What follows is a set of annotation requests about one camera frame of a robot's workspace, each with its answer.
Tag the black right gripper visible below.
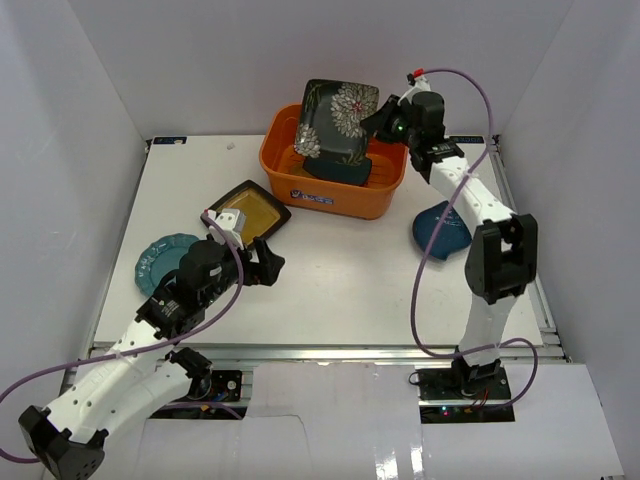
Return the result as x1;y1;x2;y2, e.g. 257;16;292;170
360;95;420;149

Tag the black floral square plate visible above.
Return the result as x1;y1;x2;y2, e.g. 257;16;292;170
294;79;379;167

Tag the dark teal square plate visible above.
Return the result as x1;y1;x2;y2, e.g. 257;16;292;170
302;157;373;187

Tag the teal round scalloped plate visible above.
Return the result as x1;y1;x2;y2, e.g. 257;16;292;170
134;233;199;297

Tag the blue leaf-shaped plate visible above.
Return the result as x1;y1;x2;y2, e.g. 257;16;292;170
411;201;472;261

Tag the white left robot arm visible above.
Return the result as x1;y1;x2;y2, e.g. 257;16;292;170
19;237;285;479

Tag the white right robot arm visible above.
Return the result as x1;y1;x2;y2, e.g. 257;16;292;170
361;90;538;399

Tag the orange plastic bin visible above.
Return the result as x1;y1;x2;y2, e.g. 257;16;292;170
259;104;408;220

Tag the amber square plate black rim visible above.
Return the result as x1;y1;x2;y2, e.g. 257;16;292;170
209;180;291;249

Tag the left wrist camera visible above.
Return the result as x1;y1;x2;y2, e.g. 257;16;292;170
201;208;246;250

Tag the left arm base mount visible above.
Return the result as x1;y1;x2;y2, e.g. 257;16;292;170
164;348;243;406

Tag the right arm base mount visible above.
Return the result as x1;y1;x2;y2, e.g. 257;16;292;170
408;360;516;425

